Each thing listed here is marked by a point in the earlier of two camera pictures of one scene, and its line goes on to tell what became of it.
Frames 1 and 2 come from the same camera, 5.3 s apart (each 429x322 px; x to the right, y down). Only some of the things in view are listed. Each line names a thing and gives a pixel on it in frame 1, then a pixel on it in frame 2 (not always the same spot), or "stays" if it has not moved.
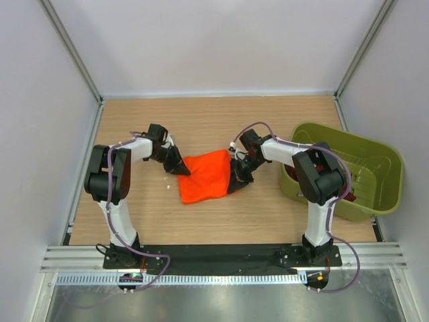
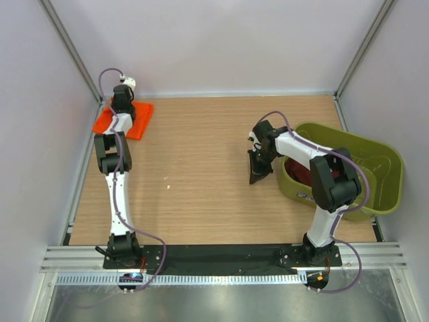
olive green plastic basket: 377,171 stays
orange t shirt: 209,177 to 143,113
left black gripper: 171,159 to 121,92
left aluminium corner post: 49,8 stays
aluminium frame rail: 90,259 stays
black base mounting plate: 238,257 stays
